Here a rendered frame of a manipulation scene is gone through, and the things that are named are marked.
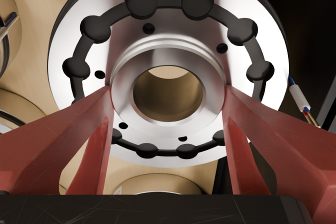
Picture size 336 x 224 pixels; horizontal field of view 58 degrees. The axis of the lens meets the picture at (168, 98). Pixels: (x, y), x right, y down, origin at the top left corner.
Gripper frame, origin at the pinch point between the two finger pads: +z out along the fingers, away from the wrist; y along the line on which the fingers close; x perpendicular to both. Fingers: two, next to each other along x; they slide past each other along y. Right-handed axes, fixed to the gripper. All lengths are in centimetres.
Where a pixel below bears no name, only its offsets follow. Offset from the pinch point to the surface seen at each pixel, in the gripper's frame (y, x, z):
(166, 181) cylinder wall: 0.1, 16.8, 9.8
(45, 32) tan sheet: 8.4, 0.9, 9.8
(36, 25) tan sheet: 8.9, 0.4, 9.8
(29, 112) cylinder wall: 11.0, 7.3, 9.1
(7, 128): 11.7, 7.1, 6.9
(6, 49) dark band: 10.0, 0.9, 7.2
